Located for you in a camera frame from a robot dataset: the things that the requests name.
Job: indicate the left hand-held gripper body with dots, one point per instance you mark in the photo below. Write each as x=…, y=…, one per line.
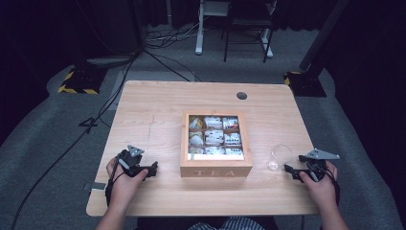
x=130, y=161

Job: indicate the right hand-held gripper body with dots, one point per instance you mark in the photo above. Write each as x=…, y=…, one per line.
x=314, y=164

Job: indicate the clear glass cup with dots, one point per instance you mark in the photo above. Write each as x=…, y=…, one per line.
x=281, y=158

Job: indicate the wooden tea box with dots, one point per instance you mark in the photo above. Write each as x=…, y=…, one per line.
x=217, y=167

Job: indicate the person's left hand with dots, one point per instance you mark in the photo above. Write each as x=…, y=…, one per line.
x=126, y=188

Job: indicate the person's right hand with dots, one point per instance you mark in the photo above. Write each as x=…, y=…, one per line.
x=320, y=191

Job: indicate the grey tape strip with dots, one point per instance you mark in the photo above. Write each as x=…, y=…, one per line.
x=95, y=186

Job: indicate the group of wrapped tea bags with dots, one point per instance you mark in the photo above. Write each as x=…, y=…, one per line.
x=214, y=135

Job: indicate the black yellow striped stand base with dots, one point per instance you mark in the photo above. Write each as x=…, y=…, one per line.
x=83, y=81
x=306, y=84

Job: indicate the person's striped clothing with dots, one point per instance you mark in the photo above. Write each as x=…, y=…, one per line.
x=230, y=224

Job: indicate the dark round table grommet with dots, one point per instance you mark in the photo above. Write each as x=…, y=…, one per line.
x=241, y=95

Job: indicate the dark stand with grey base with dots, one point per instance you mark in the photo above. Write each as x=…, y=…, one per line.
x=110, y=60

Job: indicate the dark slanted stand pole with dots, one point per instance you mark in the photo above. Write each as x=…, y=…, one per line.
x=322, y=35

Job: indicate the black metal chair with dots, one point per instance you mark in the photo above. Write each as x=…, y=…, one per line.
x=245, y=22

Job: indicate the white desk frame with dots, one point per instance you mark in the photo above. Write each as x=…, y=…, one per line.
x=199, y=35

